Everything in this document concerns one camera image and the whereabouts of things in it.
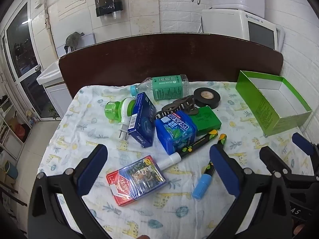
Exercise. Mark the black marker with blue cap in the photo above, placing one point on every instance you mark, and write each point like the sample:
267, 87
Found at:
201, 186

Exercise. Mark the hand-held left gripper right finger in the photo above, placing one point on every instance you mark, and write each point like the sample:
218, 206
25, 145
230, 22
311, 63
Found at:
224, 171

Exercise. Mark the small green box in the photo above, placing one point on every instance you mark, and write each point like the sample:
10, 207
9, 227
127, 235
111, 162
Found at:
208, 120

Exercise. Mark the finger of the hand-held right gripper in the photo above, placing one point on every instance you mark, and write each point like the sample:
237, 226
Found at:
302, 143
270, 157

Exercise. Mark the black marker with white cap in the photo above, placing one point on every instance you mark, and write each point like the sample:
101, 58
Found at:
172, 160

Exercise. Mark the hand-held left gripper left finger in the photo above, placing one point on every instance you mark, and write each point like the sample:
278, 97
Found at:
92, 169

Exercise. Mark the red playing card pack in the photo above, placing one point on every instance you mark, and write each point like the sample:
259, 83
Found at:
137, 179

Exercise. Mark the dark blue carton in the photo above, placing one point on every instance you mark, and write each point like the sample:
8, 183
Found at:
142, 122

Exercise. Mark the clear bottle with green label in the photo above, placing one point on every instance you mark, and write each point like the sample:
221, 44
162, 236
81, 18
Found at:
164, 87

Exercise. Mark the person's right hand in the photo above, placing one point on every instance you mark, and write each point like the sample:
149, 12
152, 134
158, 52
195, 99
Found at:
299, 231

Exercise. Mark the white appliance with screen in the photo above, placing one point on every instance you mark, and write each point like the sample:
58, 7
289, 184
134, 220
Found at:
224, 22

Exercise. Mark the green white plug-in repellent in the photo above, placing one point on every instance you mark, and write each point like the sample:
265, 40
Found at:
124, 109

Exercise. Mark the white washbasin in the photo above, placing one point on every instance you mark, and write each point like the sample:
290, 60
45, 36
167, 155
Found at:
49, 73

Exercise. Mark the glass door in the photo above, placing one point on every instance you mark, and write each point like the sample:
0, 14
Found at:
22, 47

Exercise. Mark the olive hair claw clip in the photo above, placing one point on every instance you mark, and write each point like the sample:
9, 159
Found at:
179, 105

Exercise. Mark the black tape roll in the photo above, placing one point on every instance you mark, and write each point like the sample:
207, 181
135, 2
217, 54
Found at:
199, 100

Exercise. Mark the green cloth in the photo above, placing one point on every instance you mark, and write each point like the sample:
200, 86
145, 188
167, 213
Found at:
73, 39

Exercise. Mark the green cardboard box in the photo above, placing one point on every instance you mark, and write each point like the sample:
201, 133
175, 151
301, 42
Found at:
259, 107

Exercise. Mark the white cabinet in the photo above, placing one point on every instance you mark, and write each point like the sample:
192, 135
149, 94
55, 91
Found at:
58, 97

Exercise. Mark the white shelf unit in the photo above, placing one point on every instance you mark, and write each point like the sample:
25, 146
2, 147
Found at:
13, 139

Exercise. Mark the blue bin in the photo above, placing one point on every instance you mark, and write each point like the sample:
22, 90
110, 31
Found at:
11, 170

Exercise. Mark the brown wooden headboard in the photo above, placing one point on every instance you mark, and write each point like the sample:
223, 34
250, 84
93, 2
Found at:
149, 59

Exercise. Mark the giraffe printed blanket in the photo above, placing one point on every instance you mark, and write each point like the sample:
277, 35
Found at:
87, 129

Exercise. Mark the blue mint tin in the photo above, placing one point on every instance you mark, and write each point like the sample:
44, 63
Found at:
177, 132

